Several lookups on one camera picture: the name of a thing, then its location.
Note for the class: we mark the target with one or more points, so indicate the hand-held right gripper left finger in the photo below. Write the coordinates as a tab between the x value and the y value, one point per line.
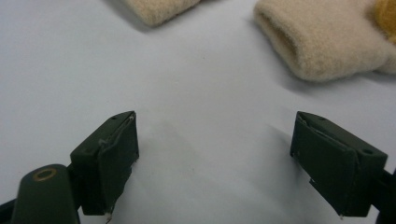
106	161

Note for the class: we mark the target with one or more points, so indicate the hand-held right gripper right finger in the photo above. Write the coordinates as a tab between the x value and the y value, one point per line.
336	165

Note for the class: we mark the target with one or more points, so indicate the beige glove with orange fingers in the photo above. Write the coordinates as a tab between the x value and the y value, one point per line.
323	40
162	9

